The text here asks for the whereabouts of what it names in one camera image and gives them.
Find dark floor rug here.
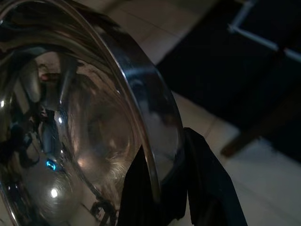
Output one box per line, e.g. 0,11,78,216
157,0,301,163

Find thin white floor strip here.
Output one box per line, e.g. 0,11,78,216
227,0,301,63

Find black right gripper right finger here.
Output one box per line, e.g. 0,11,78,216
182,126,248,226

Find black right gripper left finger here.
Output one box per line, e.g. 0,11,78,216
117,146,163,226

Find shiny steel bowl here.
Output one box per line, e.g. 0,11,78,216
0,0,188,226

